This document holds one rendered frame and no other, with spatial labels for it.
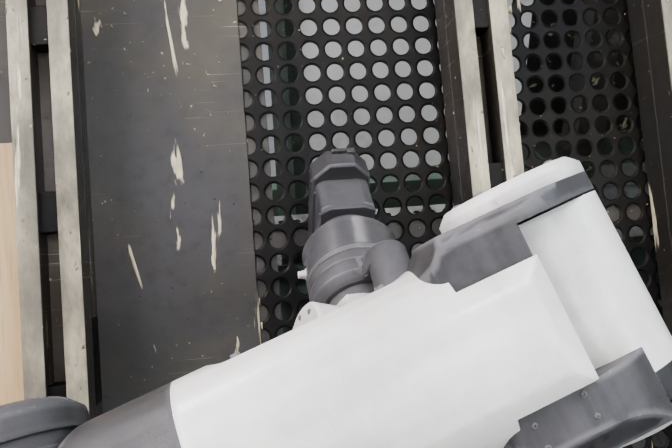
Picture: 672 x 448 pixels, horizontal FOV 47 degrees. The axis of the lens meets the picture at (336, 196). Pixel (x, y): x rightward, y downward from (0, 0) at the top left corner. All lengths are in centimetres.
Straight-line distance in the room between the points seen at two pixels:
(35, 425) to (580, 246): 25
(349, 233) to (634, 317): 34
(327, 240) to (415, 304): 35
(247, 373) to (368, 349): 5
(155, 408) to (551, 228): 19
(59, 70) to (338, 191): 30
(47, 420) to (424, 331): 16
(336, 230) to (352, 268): 5
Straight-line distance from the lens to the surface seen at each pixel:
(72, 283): 78
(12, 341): 85
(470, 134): 82
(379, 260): 62
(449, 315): 32
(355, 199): 70
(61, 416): 36
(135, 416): 34
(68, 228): 78
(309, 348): 32
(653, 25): 96
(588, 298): 37
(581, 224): 37
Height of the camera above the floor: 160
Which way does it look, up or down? 25 degrees down
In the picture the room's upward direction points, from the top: straight up
